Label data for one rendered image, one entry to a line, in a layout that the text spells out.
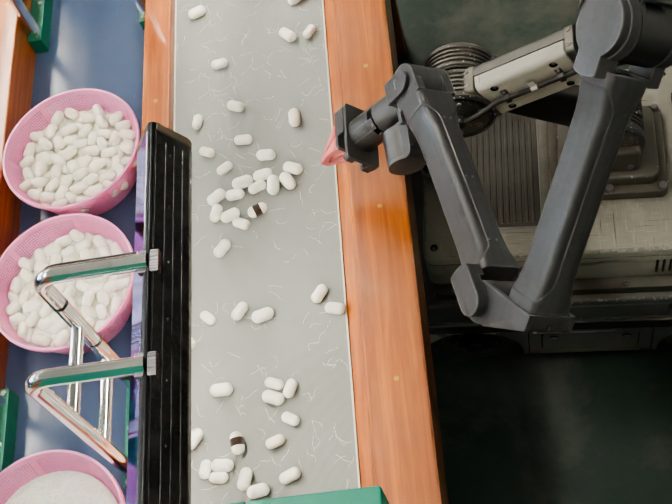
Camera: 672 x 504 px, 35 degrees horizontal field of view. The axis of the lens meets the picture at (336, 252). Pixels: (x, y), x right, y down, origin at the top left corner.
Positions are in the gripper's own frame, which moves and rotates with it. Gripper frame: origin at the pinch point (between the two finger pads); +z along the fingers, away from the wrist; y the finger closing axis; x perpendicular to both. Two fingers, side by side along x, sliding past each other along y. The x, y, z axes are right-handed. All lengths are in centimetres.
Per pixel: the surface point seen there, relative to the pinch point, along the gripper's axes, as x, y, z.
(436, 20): 77, -98, 43
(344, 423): 7.1, 41.8, 7.5
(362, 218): 9.1, 6.9, 2.3
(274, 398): -1.3, 37.2, 14.2
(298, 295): 3.0, 18.6, 12.8
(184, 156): -27.8, 10.1, -1.1
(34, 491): -26, 47, 47
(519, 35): 91, -88, 27
